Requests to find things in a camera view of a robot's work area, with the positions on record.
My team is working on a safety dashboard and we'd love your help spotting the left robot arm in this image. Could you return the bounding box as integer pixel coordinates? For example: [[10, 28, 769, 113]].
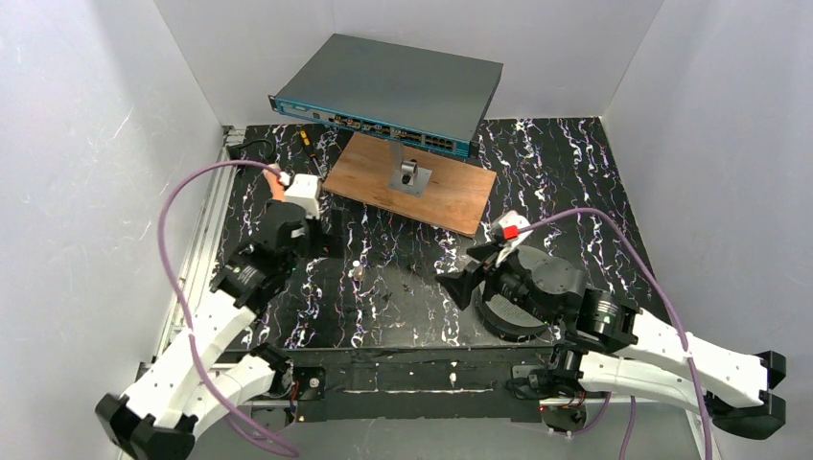
[[95, 200, 343, 459]]

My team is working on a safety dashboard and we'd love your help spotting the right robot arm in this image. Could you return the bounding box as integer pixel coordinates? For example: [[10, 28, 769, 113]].
[[437, 243, 787, 440]]

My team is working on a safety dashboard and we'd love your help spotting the mannequin hand with nails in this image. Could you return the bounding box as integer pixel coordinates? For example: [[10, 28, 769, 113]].
[[263, 164, 291, 202]]

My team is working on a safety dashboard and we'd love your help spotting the grey ribbed round disc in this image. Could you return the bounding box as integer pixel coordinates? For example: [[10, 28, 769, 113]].
[[475, 245, 585, 341]]

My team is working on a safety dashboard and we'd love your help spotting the wooden base board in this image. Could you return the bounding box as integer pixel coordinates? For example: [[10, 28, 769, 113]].
[[323, 133, 496, 238]]

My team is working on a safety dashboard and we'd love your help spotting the yellow black screwdriver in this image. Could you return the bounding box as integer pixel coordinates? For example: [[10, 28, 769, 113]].
[[299, 128, 324, 178]]

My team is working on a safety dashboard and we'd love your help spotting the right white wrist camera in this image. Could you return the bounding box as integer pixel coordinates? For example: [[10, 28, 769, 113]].
[[491, 211, 530, 266]]

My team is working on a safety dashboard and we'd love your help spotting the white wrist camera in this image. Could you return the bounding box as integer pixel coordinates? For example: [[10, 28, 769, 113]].
[[491, 211, 530, 266], [285, 173, 322, 219]]

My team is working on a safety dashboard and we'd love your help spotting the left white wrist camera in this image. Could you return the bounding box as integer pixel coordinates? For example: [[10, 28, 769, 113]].
[[285, 173, 322, 219]]

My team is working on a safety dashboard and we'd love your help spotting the metal stand bracket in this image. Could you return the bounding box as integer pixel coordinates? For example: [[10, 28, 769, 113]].
[[388, 141, 432, 197]]

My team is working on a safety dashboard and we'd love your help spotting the black front mounting rail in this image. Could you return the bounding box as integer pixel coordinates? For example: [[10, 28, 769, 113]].
[[288, 346, 553, 422]]

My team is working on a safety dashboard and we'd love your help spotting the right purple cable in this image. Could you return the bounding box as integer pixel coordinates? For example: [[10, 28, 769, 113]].
[[517, 208, 715, 460]]

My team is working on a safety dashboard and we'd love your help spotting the black plug with cable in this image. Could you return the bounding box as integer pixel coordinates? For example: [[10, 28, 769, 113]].
[[224, 139, 277, 170]]

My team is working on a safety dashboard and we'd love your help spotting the aluminium frame profile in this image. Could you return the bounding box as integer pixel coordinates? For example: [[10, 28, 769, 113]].
[[111, 126, 245, 364]]

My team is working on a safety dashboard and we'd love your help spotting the grey teal network switch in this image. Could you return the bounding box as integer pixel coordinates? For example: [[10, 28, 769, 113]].
[[269, 34, 503, 158]]

